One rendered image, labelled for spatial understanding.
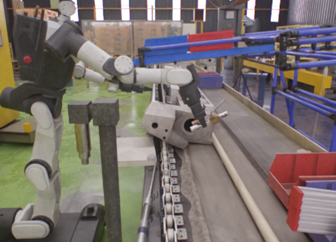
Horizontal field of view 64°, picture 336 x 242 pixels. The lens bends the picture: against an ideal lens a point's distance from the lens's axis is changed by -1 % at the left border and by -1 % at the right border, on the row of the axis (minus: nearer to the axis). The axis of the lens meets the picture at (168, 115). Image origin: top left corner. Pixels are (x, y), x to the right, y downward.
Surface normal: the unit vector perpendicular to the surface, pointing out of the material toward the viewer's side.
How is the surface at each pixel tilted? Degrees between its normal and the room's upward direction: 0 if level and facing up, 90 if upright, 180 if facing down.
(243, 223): 0
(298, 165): 88
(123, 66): 65
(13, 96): 90
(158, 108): 38
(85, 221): 0
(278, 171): 88
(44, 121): 90
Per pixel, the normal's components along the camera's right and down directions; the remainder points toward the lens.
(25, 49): 0.48, 0.35
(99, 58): 0.17, -0.17
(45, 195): 0.16, 0.64
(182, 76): 0.18, 0.21
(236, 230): 0.00, -0.96
